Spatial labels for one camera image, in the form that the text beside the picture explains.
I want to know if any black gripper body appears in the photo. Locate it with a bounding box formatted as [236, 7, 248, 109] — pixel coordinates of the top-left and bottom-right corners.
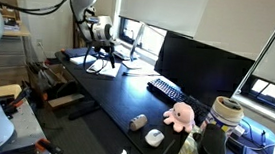
[93, 37, 118, 54]

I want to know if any large white printed paper sheet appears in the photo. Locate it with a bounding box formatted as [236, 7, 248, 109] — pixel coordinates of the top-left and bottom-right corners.
[87, 57, 123, 79]

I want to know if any white desk lamp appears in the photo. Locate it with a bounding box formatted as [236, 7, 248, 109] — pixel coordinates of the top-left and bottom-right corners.
[121, 20, 168, 73]

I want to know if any cardboard box with tools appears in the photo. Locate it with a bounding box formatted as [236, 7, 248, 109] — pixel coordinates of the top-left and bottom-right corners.
[23, 60, 88, 111]

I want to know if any black mechanical keyboard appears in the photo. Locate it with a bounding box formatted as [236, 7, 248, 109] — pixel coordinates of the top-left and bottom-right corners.
[144, 76, 213, 126]

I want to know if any grey striped cylinder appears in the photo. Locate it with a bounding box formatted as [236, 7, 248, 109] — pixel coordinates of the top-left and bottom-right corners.
[128, 113, 149, 133]

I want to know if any wide white roller blind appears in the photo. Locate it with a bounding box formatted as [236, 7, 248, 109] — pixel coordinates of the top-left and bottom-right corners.
[117, 0, 210, 40]

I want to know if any black computer monitor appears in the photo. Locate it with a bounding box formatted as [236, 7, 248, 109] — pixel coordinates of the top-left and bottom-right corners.
[150, 29, 259, 111]

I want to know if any pink octopus plush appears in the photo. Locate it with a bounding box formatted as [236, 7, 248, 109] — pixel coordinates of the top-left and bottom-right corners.
[161, 99, 197, 135]

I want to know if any white computer mouse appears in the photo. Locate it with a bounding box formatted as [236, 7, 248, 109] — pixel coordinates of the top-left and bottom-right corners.
[144, 128, 166, 149]

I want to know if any orange black clamp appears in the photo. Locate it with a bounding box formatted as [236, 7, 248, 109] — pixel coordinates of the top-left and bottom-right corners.
[33, 136, 67, 154]
[0, 84, 32, 117]

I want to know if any wooden block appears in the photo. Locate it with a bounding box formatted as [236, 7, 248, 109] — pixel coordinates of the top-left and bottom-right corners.
[0, 82, 23, 100]

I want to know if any metal robot mounting table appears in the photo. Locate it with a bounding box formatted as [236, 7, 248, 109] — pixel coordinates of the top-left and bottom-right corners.
[0, 94, 51, 154]

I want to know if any black pen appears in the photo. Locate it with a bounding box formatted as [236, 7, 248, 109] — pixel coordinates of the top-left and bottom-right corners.
[156, 137, 176, 154]

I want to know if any wipes canister with white lid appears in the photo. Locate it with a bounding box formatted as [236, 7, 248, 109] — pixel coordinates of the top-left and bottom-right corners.
[200, 94, 246, 140]

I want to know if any black oval object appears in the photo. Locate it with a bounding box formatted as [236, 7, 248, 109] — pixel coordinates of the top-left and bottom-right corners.
[191, 121, 230, 154]

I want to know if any black looped gripper cable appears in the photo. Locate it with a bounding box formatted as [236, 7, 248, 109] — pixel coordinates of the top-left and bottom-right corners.
[82, 43, 110, 76]

